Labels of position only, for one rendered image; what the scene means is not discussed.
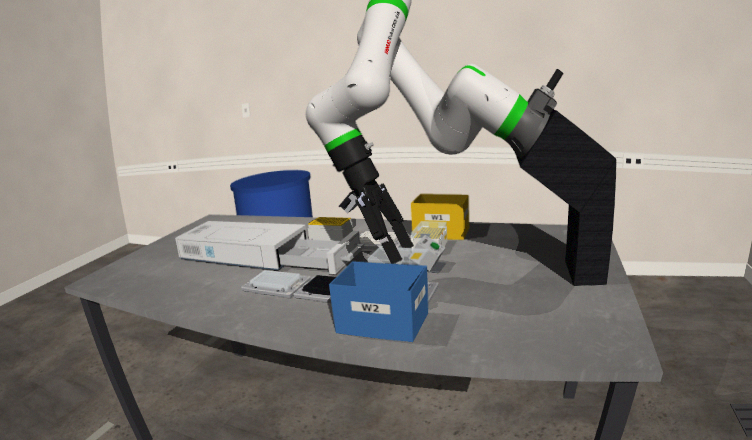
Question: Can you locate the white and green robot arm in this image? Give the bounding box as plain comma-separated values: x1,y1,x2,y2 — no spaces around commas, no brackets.
306,0,564,172

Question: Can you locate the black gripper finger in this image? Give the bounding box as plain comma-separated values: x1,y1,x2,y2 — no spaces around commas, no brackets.
376,183,414,248
355,189,402,264

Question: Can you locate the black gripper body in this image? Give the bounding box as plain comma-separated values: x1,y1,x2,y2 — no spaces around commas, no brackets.
342,158,380,206

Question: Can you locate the blue bin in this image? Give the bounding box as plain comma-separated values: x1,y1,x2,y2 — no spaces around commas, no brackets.
329,261,428,342

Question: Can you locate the yellow bin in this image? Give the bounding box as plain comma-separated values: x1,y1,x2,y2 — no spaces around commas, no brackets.
411,194,469,240

